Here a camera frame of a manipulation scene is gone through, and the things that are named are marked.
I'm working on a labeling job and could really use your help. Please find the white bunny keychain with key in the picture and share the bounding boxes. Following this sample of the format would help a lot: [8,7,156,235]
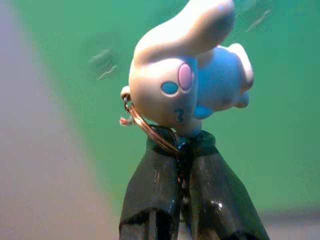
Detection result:
[119,0,255,203]

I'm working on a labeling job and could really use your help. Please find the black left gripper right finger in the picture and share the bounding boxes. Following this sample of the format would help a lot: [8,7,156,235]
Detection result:
[187,131,271,240]

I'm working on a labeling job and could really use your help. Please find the green board with hooks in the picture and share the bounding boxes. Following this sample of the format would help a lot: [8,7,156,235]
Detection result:
[9,0,320,218]

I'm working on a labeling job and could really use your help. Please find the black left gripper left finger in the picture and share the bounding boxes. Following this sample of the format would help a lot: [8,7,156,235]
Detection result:
[119,128,181,240]

